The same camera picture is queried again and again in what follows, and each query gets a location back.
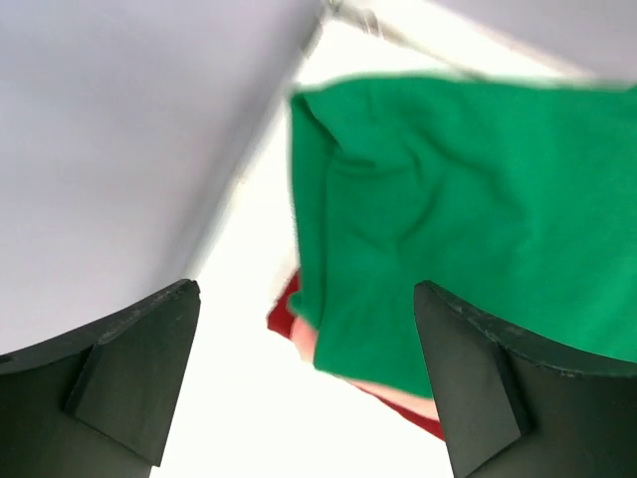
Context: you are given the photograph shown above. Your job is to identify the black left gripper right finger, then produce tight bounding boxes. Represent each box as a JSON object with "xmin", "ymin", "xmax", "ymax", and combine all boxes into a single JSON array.
[{"xmin": 414, "ymin": 282, "xmax": 636, "ymax": 478}]

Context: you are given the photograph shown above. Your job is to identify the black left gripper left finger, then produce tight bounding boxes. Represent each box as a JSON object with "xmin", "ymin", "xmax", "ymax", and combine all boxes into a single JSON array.
[{"xmin": 1, "ymin": 280, "xmax": 201, "ymax": 478}]

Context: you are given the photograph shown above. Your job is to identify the green t-shirt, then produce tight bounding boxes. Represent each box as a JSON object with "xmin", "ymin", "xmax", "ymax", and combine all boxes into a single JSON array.
[{"xmin": 287, "ymin": 73, "xmax": 637, "ymax": 400}]

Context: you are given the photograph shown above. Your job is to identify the dark red folded t-shirt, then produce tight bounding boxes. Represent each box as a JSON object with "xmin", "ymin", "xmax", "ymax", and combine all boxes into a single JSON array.
[{"xmin": 267, "ymin": 270, "xmax": 445, "ymax": 441}]

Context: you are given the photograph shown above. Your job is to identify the pink folded t-shirt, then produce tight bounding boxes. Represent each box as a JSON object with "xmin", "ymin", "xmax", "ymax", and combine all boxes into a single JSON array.
[{"xmin": 291, "ymin": 317, "xmax": 439, "ymax": 421}]

